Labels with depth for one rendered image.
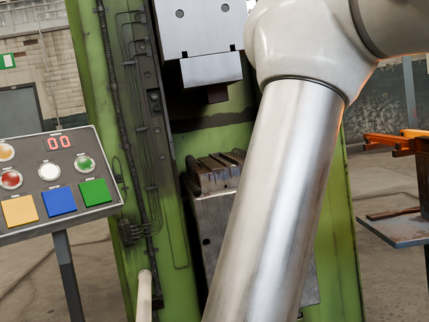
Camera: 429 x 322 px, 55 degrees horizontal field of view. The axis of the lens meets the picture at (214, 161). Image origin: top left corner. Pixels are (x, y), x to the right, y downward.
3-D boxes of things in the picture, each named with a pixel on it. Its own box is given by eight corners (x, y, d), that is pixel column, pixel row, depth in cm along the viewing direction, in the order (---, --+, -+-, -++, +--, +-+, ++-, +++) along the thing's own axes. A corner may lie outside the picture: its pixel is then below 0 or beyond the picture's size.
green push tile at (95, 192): (112, 200, 117) (104, 177, 120) (86, 207, 113) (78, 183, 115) (111, 202, 119) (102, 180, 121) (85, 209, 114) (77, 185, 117)
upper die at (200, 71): (243, 79, 136) (239, 50, 135) (184, 88, 133) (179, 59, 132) (221, 88, 177) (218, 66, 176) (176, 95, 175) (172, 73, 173)
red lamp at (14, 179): (19, 186, 108) (16, 170, 108) (1, 190, 107) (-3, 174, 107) (23, 184, 111) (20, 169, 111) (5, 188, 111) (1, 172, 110)
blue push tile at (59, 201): (77, 209, 112) (69, 185, 114) (48, 216, 108) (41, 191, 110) (76, 211, 113) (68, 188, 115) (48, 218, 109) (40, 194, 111)
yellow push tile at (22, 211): (39, 219, 107) (31, 194, 109) (8, 227, 103) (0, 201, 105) (39, 222, 108) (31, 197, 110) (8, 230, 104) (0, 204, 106)
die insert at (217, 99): (229, 100, 146) (226, 84, 145) (209, 103, 145) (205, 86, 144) (216, 103, 176) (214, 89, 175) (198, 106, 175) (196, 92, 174)
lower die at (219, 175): (258, 183, 140) (255, 158, 139) (201, 193, 138) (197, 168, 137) (233, 168, 182) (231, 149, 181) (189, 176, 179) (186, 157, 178)
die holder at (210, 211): (321, 303, 142) (304, 177, 136) (214, 328, 137) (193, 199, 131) (273, 252, 197) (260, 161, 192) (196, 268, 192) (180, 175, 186)
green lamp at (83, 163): (93, 170, 119) (90, 156, 118) (76, 173, 118) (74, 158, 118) (94, 169, 122) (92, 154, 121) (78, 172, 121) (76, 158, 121)
